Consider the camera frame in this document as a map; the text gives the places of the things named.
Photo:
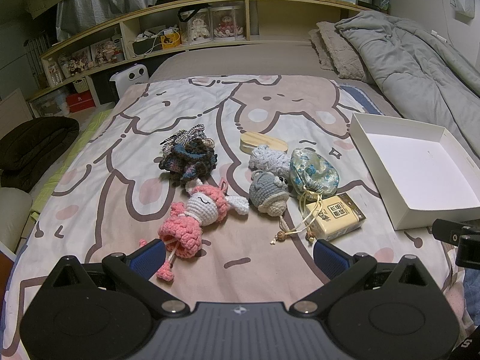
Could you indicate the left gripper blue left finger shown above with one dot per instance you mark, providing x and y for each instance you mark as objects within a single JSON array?
[{"x": 148, "y": 258}]

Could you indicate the red box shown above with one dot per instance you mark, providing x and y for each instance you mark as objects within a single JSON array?
[{"x": 80, "y": 102}]

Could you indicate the grey crochet shark doll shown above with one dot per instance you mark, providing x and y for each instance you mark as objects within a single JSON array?
[{"x": 268, "y": 193}]

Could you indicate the yellow small card box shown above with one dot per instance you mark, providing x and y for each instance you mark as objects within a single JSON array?
[{"x": 333, "y": 217}]

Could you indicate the beige fuzzy pillow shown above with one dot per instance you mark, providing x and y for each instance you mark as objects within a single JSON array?
[{"x": 336, "y": 54}]

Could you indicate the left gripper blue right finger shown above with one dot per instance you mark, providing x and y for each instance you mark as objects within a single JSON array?
[{"x": 330, "y": 259}]

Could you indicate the dark blue brown crochet flower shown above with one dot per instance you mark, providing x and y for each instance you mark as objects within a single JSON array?
[{"x": 195, "y": 159}]

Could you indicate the grey duvet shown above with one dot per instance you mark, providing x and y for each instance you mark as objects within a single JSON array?
[{"x": 424, "y": 78}]

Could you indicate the black cushion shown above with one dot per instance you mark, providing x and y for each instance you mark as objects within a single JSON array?
[{"x": 32, "y": 147}]

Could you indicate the oval wooden block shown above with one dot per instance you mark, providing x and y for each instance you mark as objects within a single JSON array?
[{"x": 249, "y": 141}]

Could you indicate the red doll in clear case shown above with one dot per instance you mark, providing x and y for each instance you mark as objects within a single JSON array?
[{"x": 228, "y": 22}]

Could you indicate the green bed sheet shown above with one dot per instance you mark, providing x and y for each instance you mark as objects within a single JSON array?
[{"x": 43, "y": 189}]

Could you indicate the floral brocade drawstring pouch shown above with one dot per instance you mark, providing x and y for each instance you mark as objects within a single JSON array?
[{"x": 312, "y": 174}]

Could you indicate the white cardboard box tray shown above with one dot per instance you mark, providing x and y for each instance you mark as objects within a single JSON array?
[{"x": 421, "y": 171}]

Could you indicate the cartoon bear blanket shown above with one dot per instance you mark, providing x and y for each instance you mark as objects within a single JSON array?
[{"x": 114, "y": 194}]

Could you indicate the wooden headboard shelf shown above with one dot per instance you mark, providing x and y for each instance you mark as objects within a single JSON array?
[{"x": 135, "y": 37}]

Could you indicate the pink crochet bunny doll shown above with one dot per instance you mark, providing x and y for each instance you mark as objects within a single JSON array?
[{"x": 182, "y": 231}]

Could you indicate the light blue crochet ball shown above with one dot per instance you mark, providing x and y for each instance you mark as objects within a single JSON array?
[{"x": 266, "y": 159}]

